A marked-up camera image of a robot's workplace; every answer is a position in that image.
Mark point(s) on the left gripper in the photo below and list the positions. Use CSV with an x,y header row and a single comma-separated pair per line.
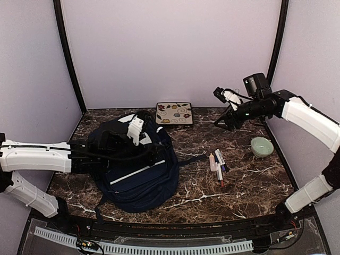
x,y
142,159

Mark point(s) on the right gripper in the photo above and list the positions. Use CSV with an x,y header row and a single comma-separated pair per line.
x,y
228,114

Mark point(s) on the navy blue student backpack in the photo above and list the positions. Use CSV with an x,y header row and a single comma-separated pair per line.
x,y
138,190

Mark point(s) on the white marker black cap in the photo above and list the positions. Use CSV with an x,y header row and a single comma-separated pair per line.
x,y
225,168

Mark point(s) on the white marker purple cap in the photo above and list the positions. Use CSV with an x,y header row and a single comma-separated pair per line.
x,y
220,176

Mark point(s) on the white marker blue cap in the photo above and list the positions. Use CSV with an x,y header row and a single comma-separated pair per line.
x,y
217,159

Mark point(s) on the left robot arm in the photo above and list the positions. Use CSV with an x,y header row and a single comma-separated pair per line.
x,y
17,157

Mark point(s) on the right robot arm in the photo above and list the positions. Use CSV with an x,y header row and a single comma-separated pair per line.
x,y
309,141

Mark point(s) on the green ceramic bowl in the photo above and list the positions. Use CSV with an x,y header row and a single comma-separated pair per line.
x,y
261,147

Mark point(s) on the floral pattern notebook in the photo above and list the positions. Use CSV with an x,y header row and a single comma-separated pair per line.
x,y
174,113

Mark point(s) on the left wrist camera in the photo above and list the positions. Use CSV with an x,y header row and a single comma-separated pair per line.
x,y
135,124

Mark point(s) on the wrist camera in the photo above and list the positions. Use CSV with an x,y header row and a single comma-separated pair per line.
x,y
256,86
135,124

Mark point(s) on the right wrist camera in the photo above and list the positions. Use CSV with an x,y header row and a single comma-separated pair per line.
x,y
256,86

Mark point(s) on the white slotted cable duct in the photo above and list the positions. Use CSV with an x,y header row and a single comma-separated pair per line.
x,y
129,245

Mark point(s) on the black front rail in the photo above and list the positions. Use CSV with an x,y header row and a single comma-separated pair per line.
x,y
253,228

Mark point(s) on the right black frame post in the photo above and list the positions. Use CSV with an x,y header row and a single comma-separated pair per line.
x,y
278,40

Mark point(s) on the black frame post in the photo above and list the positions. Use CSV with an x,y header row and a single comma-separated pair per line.
x,y
67,55
278,40

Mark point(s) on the left black frame post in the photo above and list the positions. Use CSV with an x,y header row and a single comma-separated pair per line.
x,y
67,55

